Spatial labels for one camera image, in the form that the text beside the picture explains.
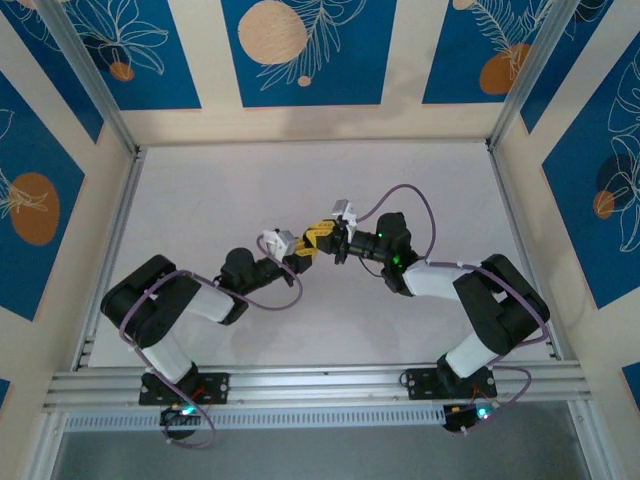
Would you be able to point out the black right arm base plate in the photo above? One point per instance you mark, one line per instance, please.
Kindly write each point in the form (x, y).
(422, 382)

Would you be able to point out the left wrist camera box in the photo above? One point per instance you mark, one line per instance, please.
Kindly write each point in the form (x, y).
(282, 242)

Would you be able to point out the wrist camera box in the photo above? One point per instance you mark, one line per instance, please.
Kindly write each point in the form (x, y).
(282, 242)
(342, 207)

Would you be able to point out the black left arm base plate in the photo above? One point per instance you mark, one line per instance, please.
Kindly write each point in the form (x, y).
(217, 387)

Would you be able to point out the wide aluminium mounting rail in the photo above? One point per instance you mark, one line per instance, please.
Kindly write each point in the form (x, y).
(310, 382)

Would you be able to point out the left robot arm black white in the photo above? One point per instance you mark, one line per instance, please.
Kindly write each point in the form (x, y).
(215, 302)

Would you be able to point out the aluminium frame post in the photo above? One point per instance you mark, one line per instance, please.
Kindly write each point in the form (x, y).
(530, 75)
(90, 75)

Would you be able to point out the aluminium table side rail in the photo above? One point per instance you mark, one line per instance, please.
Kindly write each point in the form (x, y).
(520, 240)
(120, 225)

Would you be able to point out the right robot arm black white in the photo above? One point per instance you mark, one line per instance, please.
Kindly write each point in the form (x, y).
(435, 280)

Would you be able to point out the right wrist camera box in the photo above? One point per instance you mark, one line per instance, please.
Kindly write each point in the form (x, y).
(342, 207)

